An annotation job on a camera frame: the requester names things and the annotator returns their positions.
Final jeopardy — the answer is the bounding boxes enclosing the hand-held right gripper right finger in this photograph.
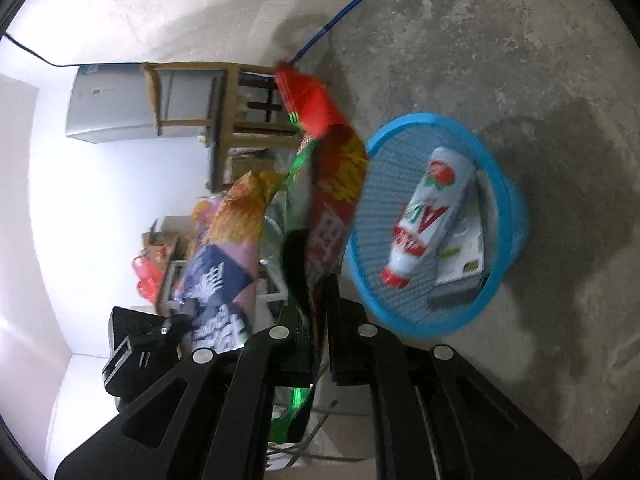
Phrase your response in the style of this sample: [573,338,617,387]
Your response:
[324,277,583,480]

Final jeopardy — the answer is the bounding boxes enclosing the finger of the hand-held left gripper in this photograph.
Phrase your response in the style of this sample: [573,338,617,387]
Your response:
[102,305,198,401]

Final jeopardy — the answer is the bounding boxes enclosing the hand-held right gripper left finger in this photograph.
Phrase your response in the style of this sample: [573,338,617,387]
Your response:
[54,305,326,480]

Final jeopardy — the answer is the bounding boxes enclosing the orange and purple snack bag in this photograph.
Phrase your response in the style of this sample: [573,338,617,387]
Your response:
[172,170,288,356]

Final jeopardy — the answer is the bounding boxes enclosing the black cable box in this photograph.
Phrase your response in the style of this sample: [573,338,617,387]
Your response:
[427,167,493,308]

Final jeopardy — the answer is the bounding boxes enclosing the green and red snack bag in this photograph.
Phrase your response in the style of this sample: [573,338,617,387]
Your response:
[270,60,371,448]

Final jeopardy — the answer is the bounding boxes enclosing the white bottle with red cap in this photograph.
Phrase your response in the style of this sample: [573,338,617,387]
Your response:
[380,146,478,289]

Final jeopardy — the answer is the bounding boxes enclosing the blue mesh basket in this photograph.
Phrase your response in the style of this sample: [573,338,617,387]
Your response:
[345,112,530,338]

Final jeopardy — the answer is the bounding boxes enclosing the red plastic bag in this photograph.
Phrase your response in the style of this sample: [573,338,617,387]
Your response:
[132,255,168,306]

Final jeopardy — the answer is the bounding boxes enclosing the wooden chair with dark seat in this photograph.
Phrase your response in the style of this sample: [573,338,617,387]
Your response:
[144,61,306,193]

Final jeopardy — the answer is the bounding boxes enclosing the grey fridge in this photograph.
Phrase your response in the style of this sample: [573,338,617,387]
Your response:
[65,62,223,145]

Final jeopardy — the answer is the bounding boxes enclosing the black cable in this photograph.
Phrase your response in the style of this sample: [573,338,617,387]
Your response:
[4,34,82,67]

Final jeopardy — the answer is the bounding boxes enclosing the blue cable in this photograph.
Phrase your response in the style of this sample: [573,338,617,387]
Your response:
[291,0,421,66]

